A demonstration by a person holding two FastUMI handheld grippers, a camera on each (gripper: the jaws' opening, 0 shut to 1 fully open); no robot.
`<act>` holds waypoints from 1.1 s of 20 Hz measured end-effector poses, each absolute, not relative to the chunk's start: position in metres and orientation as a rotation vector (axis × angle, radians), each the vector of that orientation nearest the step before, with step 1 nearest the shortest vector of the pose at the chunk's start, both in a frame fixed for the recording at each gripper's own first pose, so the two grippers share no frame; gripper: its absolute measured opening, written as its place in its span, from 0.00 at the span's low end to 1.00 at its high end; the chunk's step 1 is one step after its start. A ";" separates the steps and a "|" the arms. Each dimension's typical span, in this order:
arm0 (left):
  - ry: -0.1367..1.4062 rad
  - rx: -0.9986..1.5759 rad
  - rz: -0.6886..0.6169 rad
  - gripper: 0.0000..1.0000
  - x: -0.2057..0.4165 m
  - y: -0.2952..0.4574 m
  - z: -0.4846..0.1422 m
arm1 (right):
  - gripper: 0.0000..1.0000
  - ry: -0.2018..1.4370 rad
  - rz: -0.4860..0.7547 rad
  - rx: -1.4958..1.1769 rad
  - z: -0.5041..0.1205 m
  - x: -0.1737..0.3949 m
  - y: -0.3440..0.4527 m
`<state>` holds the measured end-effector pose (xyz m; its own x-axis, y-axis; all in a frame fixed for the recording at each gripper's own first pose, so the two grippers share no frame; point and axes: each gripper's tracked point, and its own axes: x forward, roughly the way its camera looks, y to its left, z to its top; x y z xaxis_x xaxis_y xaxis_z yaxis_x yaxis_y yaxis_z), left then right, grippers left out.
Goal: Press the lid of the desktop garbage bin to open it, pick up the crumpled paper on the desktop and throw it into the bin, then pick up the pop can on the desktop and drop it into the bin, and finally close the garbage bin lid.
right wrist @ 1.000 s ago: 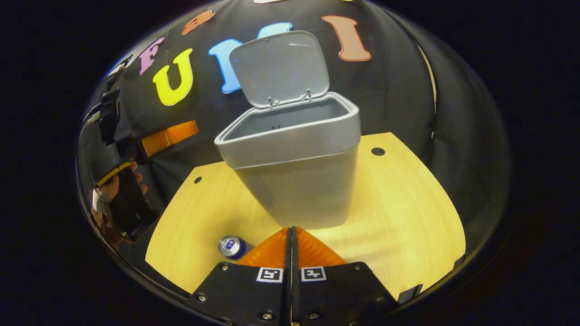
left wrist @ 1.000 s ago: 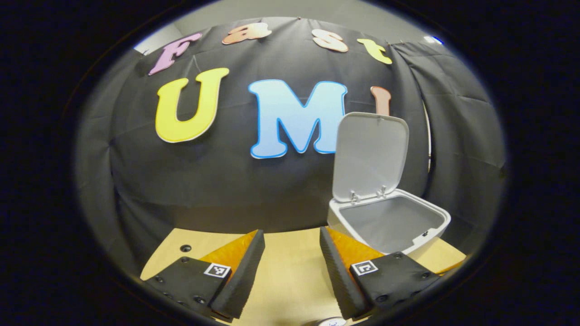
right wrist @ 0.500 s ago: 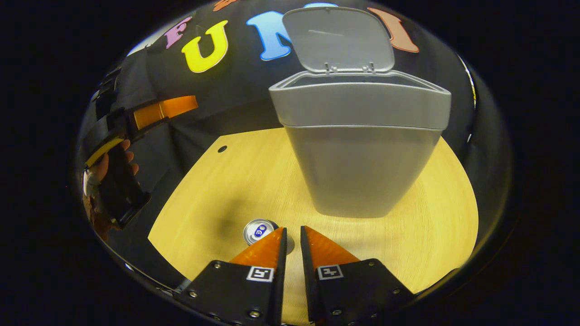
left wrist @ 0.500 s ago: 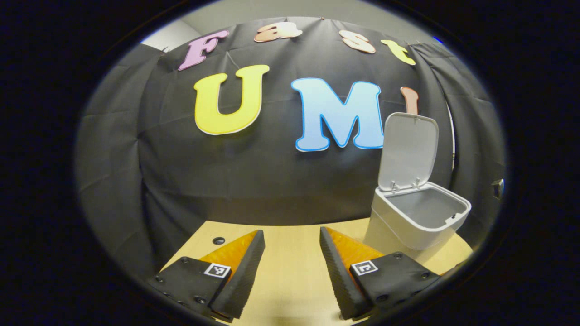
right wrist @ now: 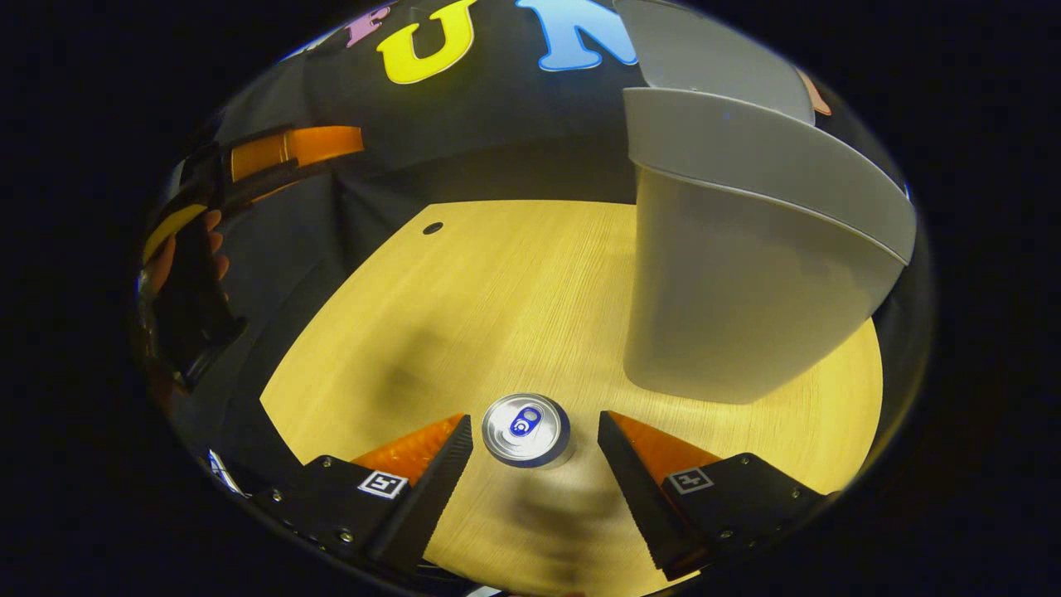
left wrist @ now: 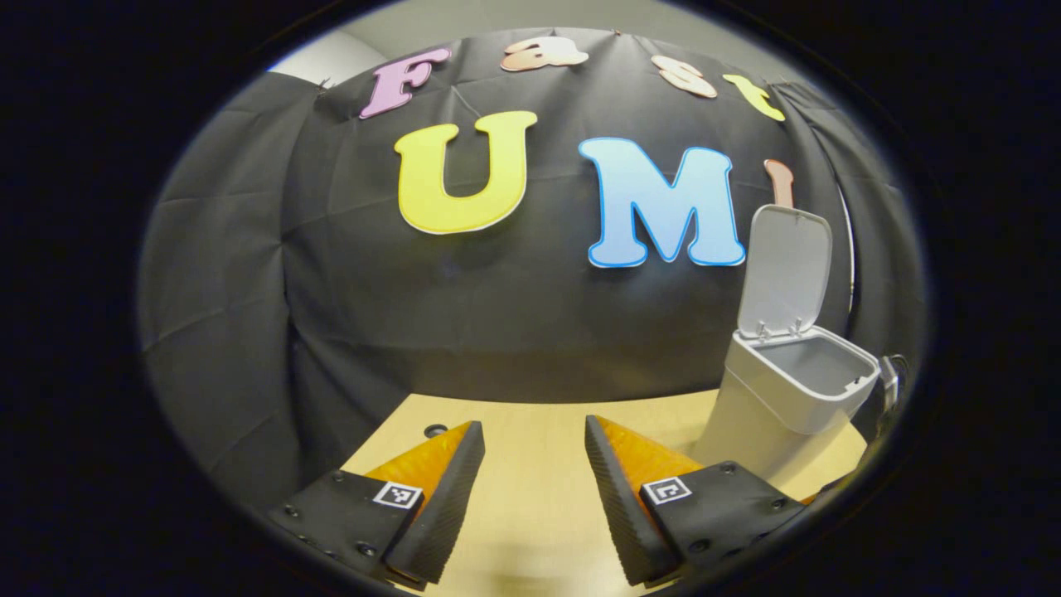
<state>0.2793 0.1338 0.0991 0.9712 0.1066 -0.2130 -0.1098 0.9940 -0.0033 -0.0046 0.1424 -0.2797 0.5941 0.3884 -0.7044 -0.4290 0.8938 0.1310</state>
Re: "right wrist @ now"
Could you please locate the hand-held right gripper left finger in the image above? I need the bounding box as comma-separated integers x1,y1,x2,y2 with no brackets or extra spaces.
247,413,475,575

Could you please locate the silver blue pop can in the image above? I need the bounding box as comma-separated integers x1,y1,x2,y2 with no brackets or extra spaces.
480,391,574,471

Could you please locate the white desktop garbage bin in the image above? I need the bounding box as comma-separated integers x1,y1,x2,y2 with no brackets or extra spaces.
613,0,918,406

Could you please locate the black backdrop cloth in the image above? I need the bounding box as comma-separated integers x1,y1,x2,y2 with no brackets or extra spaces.
135,0,913,482

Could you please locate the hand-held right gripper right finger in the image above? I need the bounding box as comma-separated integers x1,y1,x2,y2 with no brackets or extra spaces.
596,410,835,582

